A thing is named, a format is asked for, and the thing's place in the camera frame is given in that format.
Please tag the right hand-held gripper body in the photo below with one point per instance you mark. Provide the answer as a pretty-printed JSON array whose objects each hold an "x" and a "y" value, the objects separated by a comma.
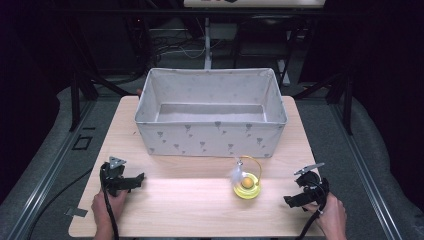
[{"x": 311, "y": 186}]

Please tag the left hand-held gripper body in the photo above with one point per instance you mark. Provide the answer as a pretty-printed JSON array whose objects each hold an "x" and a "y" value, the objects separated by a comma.
[{"x": 112, "y": 173}]

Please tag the yellow cat toy with feather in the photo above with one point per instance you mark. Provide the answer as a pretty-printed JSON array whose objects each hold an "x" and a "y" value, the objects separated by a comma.
[{"x": 247, "y": 190}]

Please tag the grey fabric storage box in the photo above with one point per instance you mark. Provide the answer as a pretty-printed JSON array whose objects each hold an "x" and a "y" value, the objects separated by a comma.
[{"x": 210, "y": 140}]

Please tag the person's left hand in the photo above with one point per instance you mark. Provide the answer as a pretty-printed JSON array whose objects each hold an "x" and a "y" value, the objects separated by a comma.
[{"x": 105, "y": 208}]

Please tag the person's right hand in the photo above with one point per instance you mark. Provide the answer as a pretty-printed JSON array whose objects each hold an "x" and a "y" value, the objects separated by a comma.
[{"x": 331, "y": 216}]

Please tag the black tape square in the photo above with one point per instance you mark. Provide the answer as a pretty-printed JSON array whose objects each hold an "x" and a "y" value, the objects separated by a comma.
[{"x": 82, "y": 143}]

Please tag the short black tape strip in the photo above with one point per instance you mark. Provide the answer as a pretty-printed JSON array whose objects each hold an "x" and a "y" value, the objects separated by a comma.
[{"x": 88, "y": 128}]

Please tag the grey tape piece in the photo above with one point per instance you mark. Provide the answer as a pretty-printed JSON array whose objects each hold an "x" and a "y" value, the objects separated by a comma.
[{"x": 76, "y": 211}]

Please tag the black metal stand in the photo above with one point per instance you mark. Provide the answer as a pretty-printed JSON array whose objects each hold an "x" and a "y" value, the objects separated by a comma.
[
  {"x": 346, "y": 106},
  {"x": 75, "y": 100}
]

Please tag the aluminium floor rail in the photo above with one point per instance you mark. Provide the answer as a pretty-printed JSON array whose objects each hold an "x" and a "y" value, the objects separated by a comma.
[
  {"x": 50, "y": 173},
  {"x": 363, "y": 170}
]

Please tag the white table post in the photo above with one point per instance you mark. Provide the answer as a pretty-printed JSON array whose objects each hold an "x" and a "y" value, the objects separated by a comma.
[{"x": 208, "y": 43}]

